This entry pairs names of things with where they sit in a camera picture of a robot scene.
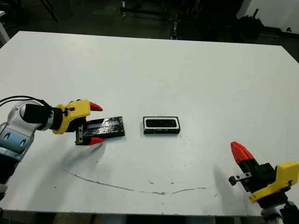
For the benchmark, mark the metal post with caster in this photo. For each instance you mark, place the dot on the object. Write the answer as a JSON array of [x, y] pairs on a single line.
[[174, 29]]

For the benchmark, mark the glossy black box lid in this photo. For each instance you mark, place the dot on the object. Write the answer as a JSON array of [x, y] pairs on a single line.
[[112, 128]]

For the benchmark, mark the black bushy floor object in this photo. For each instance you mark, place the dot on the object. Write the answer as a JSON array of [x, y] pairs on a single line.
[[251, 24]]

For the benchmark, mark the black slanted stand leg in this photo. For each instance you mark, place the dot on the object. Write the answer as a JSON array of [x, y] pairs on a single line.
[[50, 10]]

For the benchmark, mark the black box base white lining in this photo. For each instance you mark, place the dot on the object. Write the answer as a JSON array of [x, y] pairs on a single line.
[[161, 132]]

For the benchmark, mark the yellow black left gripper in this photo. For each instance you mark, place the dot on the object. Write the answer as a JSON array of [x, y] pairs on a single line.
[[72, 109]]

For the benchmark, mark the small black camera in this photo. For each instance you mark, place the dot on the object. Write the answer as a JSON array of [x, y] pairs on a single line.
[[161, 123]]

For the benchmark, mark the black wheeled cart frame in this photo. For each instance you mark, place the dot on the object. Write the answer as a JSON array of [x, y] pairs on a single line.
[[144, 12]]

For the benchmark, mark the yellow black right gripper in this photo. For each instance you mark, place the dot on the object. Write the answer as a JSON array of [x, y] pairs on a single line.
[[285, 175]]

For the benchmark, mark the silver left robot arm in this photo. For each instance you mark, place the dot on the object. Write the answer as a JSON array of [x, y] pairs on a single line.
[[14, 137]]

